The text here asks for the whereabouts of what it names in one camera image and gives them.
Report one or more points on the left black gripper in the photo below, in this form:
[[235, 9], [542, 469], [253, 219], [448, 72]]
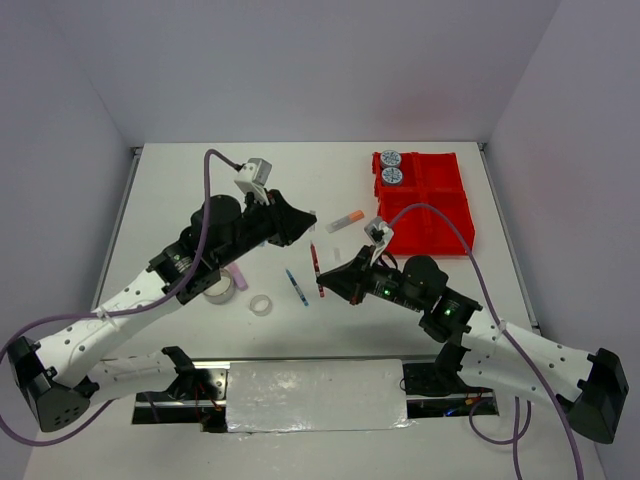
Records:
[[288, 223]]

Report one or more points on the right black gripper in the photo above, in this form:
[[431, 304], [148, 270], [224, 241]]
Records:
[[345, 280]]

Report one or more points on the red pen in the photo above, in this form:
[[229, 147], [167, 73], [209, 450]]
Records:
[[316, 267]]

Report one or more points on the blue pen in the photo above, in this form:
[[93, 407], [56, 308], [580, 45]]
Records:
[[297, 288]]

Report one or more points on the blue patterned tape roll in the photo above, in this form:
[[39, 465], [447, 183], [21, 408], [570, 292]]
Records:
[[390, 159], [392, 176]]

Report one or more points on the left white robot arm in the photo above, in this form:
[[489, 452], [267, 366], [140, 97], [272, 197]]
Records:
[[64, 374]]

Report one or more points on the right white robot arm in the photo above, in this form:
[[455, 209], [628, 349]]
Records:
[[478, 352]]

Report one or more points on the orange grey highlighter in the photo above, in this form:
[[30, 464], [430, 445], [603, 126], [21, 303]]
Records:
[[344, 221]]

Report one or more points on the pink purple highlighter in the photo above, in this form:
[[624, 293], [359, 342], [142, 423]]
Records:
[[238, 277]]

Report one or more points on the small clear tape roll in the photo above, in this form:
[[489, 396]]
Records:
[[261, 305]]

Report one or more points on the large grey tape roll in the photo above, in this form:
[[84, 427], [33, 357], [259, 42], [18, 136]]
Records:
[[222, 291]]

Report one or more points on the red compartment bin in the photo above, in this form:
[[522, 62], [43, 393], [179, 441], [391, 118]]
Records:
[[429, 213]]

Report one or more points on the silver foil panel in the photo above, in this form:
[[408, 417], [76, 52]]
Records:
[[315, 396]]

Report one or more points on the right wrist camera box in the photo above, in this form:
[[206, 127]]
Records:
[[380, 234]]

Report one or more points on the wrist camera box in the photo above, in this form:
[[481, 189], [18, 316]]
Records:
[[252, 178], [380, 234]]

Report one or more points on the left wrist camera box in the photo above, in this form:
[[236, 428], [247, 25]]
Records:
[[252, 178]]

